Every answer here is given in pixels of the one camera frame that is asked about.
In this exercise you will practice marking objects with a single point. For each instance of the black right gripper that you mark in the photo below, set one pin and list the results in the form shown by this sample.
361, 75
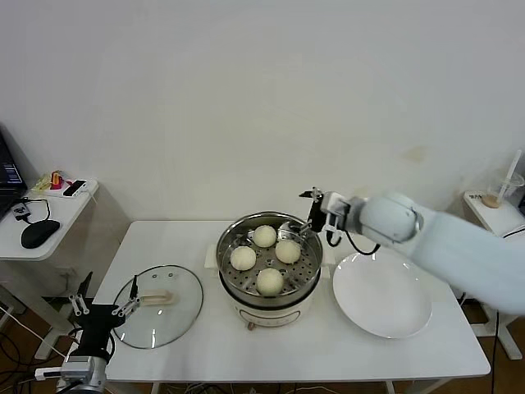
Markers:
318, 215

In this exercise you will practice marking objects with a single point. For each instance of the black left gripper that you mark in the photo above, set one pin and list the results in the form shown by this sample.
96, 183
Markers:
96, 328

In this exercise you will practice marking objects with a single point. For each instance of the white steamed baozi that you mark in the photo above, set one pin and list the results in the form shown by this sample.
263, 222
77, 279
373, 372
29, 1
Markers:
270, 282
265, 236
287, 251
243, 258

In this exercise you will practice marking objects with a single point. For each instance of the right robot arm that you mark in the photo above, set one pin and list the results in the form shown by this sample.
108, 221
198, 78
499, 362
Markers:
451, 246

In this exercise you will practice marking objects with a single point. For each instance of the perforated steel steamer basket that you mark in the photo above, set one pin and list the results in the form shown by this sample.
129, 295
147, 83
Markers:
303, 271

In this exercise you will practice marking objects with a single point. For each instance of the black computer mouse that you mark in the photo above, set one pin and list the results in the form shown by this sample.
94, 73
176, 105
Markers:
40, 234

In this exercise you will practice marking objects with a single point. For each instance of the white side desk with laptop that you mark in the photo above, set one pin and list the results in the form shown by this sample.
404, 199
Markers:
61, 213

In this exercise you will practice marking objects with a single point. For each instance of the cream electric cooker pot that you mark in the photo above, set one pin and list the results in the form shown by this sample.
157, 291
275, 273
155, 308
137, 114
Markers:
270, 318

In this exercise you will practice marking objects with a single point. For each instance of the white round plate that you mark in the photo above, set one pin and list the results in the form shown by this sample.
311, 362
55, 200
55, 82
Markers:
381, 295

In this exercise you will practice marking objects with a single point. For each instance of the black smartphone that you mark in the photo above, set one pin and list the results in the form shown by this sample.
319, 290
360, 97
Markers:
75, 188

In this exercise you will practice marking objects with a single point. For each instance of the white flat device under phone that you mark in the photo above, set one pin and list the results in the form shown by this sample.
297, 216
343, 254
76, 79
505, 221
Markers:
57, 193

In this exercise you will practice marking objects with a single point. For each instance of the pink orange small package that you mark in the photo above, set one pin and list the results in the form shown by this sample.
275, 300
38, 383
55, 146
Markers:
57, 180

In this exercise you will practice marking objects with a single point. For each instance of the yellow snack packet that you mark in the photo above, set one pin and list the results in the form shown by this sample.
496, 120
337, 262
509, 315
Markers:
42, 184

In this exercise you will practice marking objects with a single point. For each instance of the black laptop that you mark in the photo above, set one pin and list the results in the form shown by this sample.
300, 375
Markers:
8, 172

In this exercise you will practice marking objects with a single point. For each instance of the white side desk with cup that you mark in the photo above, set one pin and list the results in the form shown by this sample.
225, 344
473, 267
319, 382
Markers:
492, 217

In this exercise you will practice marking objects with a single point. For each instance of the clear plastic drink cup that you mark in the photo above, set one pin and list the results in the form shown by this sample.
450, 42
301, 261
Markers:
508, 186

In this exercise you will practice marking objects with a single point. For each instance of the white drinking straw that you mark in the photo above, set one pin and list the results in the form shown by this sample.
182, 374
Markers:
508, 176

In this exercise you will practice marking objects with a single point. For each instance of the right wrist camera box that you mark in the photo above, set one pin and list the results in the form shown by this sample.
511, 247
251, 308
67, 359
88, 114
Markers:
336, 207

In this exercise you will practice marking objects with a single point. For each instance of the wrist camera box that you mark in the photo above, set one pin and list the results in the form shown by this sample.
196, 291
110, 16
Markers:
76, 366
336, 207

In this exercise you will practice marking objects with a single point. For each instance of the white wall socket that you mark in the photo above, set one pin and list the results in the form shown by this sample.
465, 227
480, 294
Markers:
67, 272

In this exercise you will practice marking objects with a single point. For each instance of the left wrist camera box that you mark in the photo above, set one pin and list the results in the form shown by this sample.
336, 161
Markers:
76, 366

